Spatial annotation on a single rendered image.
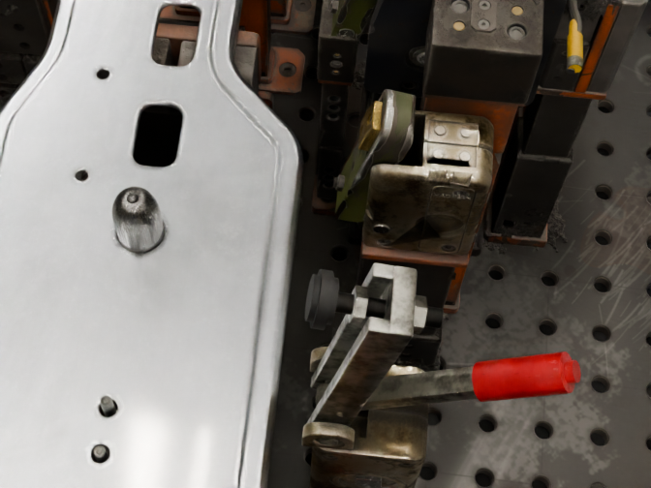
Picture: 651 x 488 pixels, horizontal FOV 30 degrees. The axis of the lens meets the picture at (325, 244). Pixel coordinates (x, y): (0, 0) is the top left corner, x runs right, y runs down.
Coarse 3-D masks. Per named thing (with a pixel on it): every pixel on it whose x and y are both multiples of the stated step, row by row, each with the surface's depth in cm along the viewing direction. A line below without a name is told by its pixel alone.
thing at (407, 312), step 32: (320, 288) 57; (384, 288) 59; (416, 288) 58; (320, 320) 57; (352, 320) 58; (384, 320) 57; (416, 320) 58; (352, 352) 60; (384, 352) 59; (352, 384) 63; (320, 416) 69; (352, 416) 68
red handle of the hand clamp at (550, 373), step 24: (504, 360) 65; (528, 360) 64; (552, 360) 63; (384, 384) 69; (408, 384) 68; (432, 384) 67; (456, 384) 66; (480, 384) 65; (504, 384) 64; (528, 384) 64; (552, 384) 63; (384, 408) 69
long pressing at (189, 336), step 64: (64, 0) 91; (128, 0) 91; (192, 0) 91; (64, 64) 88; (128, 64) 88; (192, 64) 88; (0, 128) 86; (64, 128) 86; (128, 128) 86; (192, 128) 86; (256, 128) 86; (0, 192) 83; (64, 192) 84; (192, 192) 84; (256, 192) 84; (0, 256) 81; (64, 256) 81; (128, 256) 82; (192, 256) 82; (256, 256) 82; (0, 320) 79; (64, 320) 79; (128, 320) 79; (192, 320) 80; (256, 320) 80; (0, 384) 77; (64, 384) 77; (128, 384) 78; (192, 384) 78; (256, 384) 77; (0, 448) 76; (64, 448) 76; (128, 448) 76; (192, 448) 76; (256, 448) 76
